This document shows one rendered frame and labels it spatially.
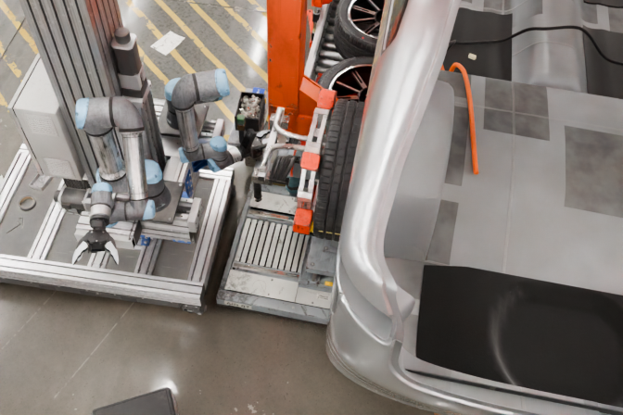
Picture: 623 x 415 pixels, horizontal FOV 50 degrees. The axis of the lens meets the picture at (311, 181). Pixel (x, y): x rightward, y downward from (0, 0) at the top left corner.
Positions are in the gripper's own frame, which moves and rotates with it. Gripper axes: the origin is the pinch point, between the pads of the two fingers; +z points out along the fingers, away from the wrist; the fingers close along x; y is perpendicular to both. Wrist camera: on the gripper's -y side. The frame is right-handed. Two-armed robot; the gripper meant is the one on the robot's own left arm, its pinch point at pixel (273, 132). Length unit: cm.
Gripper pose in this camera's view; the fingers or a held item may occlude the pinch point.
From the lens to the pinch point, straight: 326.7
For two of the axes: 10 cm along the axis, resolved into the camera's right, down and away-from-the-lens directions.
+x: 5.7, 6.8, -4.7
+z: 8.2, -4.4, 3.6
